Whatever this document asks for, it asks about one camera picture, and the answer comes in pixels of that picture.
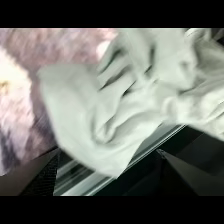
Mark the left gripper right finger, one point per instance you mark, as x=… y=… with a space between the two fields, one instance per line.
x=186 y=176

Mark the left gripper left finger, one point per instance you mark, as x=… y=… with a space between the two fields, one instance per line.
x=35 y=178

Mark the white garment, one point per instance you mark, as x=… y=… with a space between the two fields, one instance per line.
x=133 y=100

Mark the silver frame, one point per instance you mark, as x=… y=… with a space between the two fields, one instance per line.
x=83 y=180

